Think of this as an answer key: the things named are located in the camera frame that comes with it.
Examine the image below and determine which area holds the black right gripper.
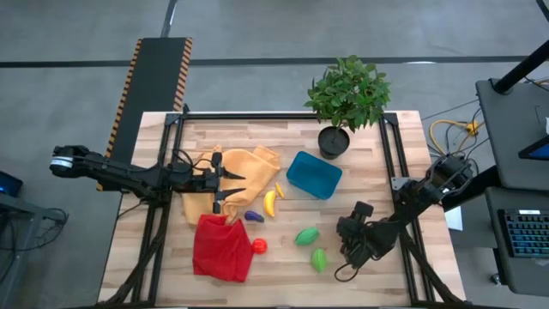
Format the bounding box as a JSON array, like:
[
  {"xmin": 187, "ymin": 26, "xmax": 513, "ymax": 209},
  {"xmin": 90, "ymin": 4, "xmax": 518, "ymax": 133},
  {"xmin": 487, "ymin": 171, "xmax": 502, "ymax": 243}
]
[{"xmin": 336, "ymin": 200, "xmax": 379, "ymax": 270}]

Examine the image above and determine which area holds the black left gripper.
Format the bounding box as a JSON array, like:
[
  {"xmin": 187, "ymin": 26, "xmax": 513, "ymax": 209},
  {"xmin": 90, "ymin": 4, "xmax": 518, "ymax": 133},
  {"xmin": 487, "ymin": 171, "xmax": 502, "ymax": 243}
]
[{"xmin": 188, "ymin": 151, "xmax": 247, "ymax": 215}]

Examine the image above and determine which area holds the green toy cucumber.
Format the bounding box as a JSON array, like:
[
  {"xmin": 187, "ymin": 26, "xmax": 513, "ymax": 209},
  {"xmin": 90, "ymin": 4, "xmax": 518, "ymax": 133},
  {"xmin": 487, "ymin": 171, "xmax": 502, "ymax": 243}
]
[
  {"xmin": 311, "ymin": 247, "xmax": 329, "ymax": 275},
  {"xmin": 294, "ymin": 227, "xmax": 321, "ymax": 247}
]

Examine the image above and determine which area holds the yellow toy banana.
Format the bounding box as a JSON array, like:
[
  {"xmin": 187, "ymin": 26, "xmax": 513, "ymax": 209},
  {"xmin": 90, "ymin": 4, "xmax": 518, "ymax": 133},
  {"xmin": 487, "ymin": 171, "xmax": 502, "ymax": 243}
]
[{"xmin": 262, "ymin": 190, "xmax": 277, "ymax": 218}]

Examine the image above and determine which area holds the blue plastic tupperware tub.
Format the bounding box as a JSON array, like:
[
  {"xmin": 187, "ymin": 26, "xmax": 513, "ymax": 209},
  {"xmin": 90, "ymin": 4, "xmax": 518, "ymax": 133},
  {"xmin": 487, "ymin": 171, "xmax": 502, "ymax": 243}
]
[{"xmin": 286, "ymin": 150, "xmax": 344, "ymax": 201}]

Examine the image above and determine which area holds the orange cloth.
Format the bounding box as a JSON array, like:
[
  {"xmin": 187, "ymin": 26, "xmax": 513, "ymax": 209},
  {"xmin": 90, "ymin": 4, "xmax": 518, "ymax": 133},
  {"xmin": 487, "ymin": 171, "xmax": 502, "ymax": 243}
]
[{"xmin": 180, "ymin": 144, "xmax": 282, "ymax": 226}]

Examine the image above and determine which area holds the red cloth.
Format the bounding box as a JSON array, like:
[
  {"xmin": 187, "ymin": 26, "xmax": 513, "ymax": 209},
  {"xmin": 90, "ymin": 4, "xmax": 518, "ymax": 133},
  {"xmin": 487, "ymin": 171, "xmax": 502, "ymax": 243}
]
[{"xmin": 192, "ymin": 213, "xmax": 255, "ymax": 283}]

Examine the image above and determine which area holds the white paper sheet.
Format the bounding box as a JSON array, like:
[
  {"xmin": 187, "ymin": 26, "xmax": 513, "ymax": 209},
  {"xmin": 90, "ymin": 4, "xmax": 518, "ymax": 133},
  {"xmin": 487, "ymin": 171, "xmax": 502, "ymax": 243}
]
[{"xmin": 443, "ymin": 205, "xmax": 465, "ymax": 232}]

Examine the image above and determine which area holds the black ramp with hazard stripes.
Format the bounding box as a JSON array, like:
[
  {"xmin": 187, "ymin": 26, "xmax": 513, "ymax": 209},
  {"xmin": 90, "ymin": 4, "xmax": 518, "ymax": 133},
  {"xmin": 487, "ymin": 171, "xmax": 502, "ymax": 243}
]
[{"xmin": 96, "ymin": 37, "xmax": 194, "ymax": 193}]

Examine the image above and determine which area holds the potted green plant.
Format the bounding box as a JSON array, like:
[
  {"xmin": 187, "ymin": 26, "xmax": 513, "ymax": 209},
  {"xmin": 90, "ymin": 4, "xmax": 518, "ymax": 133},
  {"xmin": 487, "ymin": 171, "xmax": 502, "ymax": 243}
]
[{"xmin": 303, "ymin": 54, "xmax": 392, "ymax": 161}]

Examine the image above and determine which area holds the black backlit keyboard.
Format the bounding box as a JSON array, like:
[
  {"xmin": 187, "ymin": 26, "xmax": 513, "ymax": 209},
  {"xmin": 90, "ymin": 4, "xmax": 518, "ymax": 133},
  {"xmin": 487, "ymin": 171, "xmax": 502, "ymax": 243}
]
[{"xmin": 497, "ymin": 209, "xmax": 549, "ymax": 259}]

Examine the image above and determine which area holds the grey desk with keyboard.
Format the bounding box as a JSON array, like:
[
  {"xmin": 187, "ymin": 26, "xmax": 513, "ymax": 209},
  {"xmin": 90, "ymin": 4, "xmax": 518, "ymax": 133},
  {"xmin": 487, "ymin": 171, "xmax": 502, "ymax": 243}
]
[{"xmin": 484, "ymin": 186, "xmax": 549, "ymax": 298}]

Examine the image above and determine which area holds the grey desk with pole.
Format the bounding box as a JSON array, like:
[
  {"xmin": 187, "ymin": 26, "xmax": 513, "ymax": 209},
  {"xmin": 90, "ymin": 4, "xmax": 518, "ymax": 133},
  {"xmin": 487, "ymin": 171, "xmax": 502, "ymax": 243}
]
[{"xmin": 474, "ymin": 78, "xmax": 549, "ymax": 191}]

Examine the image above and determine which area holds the dark tablet screen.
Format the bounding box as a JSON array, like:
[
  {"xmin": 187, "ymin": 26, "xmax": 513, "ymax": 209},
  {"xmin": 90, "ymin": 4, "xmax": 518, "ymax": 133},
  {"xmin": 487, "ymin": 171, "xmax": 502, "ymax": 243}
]
[{"xmin": 517, "ymin": 136, "xmax": 549, "ymax": 161}]

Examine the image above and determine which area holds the dark metal stand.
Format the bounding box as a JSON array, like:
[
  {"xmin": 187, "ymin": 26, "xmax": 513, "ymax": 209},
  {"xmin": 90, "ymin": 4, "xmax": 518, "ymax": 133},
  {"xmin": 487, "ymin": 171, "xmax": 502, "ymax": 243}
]
[{"xmin": 0, "ymin": 191, "xmax": 69, "ymax": 297}]

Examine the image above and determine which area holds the dark monitor with blue glow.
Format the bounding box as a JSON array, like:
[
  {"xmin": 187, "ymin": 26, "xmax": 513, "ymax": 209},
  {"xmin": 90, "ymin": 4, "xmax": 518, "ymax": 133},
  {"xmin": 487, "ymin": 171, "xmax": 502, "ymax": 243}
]
[{"xmin": 0, "ymin": 170, "xmax": 24, "ymax": 198}]

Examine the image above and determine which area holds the black slanted pole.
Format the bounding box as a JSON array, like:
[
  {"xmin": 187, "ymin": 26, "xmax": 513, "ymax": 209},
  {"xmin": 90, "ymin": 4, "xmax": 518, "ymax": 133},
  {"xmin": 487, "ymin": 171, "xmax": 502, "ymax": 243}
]
[{"xmin": 492, "ymin": 39, "xmax": 549, "ymax": 94}]

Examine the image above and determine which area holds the left gripper's black cable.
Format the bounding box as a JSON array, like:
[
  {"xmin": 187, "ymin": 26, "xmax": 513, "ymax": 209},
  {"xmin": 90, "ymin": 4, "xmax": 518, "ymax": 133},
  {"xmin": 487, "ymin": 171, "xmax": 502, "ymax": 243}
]
[{"xmin": 172, "ymin": 148, "xmax": 215, "ymax": 173}]

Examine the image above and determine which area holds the gripper's black cable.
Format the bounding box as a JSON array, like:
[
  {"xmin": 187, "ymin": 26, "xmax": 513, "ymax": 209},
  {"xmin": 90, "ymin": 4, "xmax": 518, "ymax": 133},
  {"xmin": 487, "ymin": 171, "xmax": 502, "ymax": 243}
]
[
  {"xmin": 172, "ymin": 148, "xmax": 215, "ymax": 173},
  {"xmin": 333, "ymin": 256, "xmax": 366, "ymax": 283}
]

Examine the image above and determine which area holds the right gripper's black cable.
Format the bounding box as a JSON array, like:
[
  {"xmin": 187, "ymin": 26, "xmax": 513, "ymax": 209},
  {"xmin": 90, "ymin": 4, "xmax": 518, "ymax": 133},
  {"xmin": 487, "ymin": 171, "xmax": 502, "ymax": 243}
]
[{"xmin": 333, "ymin": 256, "xmax": 366, "ymax": 283}]

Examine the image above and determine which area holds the black aluminium table frame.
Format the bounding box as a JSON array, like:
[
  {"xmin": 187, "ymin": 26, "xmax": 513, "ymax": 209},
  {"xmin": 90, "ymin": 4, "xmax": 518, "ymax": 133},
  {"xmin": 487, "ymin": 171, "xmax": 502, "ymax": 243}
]
[{"xmin": 96, "ymin": 105, "xmax": 467, "ymax": 308}]

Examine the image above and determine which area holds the yellow extension cable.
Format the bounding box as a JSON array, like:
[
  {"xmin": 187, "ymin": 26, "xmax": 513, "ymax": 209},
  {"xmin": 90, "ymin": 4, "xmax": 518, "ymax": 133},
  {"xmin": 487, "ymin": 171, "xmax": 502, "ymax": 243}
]
[{"xmin": 429, "ymin": 119, "xmax": 480, "ymax": 156}]

